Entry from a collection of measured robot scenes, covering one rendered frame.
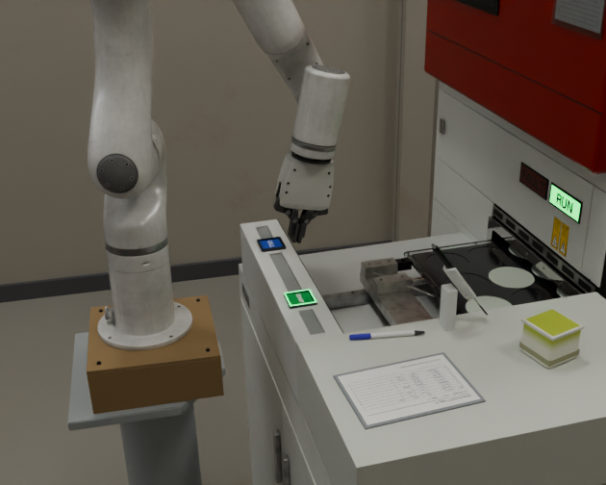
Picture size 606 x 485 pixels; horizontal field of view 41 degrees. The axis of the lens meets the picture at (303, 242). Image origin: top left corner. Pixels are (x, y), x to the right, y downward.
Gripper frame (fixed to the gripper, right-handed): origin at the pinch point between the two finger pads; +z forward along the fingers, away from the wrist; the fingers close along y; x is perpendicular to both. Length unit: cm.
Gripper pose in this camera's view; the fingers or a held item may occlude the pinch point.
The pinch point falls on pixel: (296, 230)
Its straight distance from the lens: 154.8
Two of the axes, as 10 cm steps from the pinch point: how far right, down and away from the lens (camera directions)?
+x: 2.6, 4.2, -8.7
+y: -9.5, -0.6, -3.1
